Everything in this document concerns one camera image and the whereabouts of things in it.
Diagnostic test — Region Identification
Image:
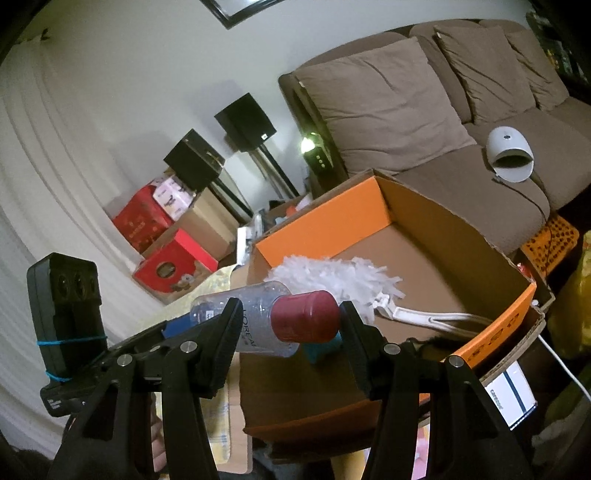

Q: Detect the corrugated cardboard box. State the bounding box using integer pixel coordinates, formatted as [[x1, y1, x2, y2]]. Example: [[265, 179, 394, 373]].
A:
[[478, 302, 555, 386]]

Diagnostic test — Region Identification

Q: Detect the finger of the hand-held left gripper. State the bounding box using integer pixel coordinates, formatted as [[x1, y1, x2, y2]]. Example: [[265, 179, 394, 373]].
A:
[[136, 320, 206, 354]]

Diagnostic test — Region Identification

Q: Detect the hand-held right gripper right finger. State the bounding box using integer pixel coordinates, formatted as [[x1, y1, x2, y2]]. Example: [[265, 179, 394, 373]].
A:
[[339, 300, 522, 480]]

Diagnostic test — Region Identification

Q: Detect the red box with oval label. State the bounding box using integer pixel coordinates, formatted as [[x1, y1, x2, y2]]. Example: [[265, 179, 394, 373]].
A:
[[133, 229, 219, 303]]

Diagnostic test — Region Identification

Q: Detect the small open box of clutter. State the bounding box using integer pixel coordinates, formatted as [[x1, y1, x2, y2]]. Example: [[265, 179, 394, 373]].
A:
[[238, 196, 315, 268]]

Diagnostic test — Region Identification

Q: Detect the white nail lamp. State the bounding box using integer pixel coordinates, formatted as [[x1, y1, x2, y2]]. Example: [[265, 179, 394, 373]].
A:
[[487, 124, 536, 183]]

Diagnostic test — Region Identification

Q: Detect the clear bottle with red cap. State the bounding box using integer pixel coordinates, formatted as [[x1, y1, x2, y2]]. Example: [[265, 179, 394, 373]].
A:
[[190, 281, 342, 358]]

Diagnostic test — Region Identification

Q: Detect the orange perforated crate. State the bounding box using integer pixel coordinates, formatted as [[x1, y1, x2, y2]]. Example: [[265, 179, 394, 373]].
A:
[[522, 215, 580, 278]]

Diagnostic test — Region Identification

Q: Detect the black lantern with light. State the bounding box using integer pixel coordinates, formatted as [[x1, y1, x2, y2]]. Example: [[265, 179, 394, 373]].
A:
[[300, 131, 333, 175]]

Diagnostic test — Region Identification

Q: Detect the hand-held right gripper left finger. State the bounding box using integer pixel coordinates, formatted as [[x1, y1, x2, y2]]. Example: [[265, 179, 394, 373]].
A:
[[46, 298, 245, 480]]

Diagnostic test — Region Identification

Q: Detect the black framed wall picture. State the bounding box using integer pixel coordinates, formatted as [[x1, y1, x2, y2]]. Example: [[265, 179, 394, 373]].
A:
[[198, 0, 291, 31]]

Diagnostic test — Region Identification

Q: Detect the orange cardboard box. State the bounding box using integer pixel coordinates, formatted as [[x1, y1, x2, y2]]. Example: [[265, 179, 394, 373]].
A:
[[240, 168, 539, 435]]

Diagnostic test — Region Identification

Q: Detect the white power cable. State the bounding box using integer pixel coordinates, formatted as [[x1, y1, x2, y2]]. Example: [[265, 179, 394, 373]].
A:
[[531, 300, 591, 402]]

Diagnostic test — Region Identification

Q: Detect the pink printed box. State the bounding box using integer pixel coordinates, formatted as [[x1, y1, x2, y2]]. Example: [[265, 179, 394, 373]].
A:
[[413, 425, 437, 480]]

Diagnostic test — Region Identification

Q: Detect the white box with blue stripes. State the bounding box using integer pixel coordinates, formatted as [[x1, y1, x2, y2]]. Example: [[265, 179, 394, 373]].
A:
[[482, 362, 539, 428]]

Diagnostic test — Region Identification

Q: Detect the white feather duster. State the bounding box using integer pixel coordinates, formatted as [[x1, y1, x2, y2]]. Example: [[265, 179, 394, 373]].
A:
[[265, 256, 504, 337]]

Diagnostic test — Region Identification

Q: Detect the blue silicone funnel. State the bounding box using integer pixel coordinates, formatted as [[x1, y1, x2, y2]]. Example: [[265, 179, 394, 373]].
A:
[[307, 330, 345, 365]]

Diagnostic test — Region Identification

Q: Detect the brown sofa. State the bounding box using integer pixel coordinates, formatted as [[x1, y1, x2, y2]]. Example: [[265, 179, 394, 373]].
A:
[[278, 18, 591, 254]]

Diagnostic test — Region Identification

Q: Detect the black speaker on stand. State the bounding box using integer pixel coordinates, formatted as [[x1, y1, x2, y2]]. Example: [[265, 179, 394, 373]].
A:
[[213, 92, 298, 197], [164, 129, 252, 222]]

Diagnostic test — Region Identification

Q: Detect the yellow checked tablecloth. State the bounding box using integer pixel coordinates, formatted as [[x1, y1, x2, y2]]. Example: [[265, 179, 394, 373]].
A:
[[148, 265, 254, 476]]

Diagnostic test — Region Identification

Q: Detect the large brown sofa cushion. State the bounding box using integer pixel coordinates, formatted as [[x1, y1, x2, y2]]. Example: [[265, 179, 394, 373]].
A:
[[295, 37, 476, 174]]

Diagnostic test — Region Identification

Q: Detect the plain brown cardboard box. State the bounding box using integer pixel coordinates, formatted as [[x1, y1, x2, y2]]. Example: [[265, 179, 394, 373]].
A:
[[143, 191, 241, 259]]

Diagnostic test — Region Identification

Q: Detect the small brown sofa cushion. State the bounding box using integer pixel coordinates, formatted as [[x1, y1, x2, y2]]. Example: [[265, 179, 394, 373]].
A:
[[505, 30, 571, 112]]

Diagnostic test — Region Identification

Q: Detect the white curtain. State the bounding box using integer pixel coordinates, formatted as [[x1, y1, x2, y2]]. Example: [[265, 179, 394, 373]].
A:
[[0, 41, 185, 462]]

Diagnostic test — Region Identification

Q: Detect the red patterned gift box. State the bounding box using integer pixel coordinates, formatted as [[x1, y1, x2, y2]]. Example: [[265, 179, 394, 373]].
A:
[[112, 185, 176, 254]]

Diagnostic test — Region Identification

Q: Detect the dark cluttered shelf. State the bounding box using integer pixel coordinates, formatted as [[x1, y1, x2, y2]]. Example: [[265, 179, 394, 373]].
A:
[[526, 0, 591, 100]]

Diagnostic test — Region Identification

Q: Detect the pink and white box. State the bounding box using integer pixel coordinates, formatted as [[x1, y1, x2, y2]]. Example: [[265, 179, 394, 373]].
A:
[[152, 175, 195, 220]]

